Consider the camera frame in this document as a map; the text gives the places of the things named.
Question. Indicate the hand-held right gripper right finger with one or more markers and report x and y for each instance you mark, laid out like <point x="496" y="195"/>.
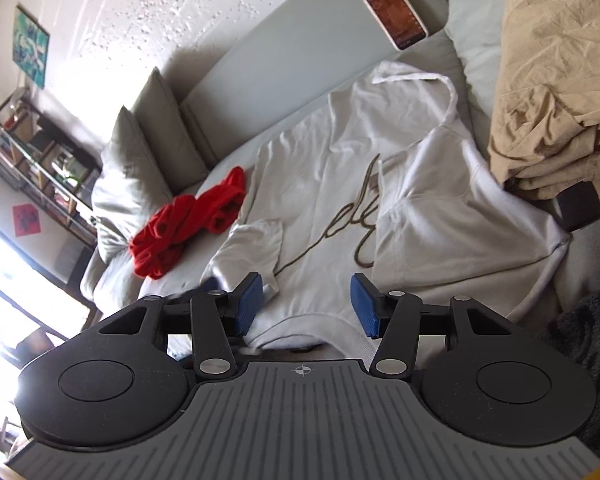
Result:
<point x="365" y="305"/>

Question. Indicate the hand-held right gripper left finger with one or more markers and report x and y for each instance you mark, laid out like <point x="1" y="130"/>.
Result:
<point x="247" y="305"/>

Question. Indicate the white hoodie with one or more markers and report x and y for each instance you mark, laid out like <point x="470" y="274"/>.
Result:
<point x="320" y="170"/>

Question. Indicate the red garment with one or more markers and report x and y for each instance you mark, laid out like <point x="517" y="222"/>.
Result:
<point x="170" y="230"/>

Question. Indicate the white pillow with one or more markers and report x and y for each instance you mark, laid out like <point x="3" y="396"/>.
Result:
<point x="125" y="185"/>

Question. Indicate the dark patterned blanket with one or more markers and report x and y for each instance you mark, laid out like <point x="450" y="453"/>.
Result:
<point x="590" y="360"/>

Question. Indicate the bright window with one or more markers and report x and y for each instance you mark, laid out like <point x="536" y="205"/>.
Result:
<point x="10" y="300"/>

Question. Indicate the bookshelf with books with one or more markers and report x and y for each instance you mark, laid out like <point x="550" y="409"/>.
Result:
<point x="45" y="170"/>

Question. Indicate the grey sofa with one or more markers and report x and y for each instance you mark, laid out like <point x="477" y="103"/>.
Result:
<point x="290" y="45"/>

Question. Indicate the smartphone with white case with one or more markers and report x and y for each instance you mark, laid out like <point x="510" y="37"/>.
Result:
<point x="395" y="12"/>

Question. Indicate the beige cloth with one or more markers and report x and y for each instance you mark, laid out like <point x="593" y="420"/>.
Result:
<point x="555" y="60"/>

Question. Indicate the red wall poster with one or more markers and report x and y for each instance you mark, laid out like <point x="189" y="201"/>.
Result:
<point x="26" y="219"/>

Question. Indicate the green wall picture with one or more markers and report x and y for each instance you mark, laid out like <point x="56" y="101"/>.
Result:
<point x="31" y="47"/>

